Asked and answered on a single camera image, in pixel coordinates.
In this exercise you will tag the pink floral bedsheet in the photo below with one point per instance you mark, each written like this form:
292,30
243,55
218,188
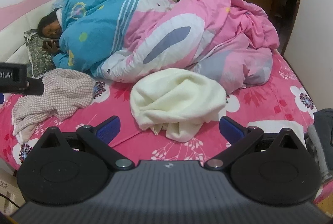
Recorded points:
260,114

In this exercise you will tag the pink white checkered garment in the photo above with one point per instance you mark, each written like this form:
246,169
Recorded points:
65,91

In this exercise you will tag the tan cardboard box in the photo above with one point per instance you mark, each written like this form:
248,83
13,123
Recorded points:
7,185

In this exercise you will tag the pink white bed frame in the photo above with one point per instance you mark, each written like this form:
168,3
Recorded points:
20,18

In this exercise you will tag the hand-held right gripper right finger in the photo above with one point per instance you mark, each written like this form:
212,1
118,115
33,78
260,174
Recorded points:
229,127

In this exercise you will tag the pink and blue quilt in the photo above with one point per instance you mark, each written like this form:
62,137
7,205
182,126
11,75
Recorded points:
182,31

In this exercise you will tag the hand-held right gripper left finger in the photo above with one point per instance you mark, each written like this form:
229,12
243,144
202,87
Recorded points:
110,126

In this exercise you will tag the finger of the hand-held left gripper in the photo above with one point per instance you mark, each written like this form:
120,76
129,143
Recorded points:
35,87

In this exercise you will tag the green patterned pillow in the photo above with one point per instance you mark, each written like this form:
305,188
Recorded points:
39,60

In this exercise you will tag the grey garment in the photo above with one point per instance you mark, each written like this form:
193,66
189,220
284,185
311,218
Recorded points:
322,135

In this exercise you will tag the cream knitted sweater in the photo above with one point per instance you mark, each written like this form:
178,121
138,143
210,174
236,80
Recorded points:
177,99

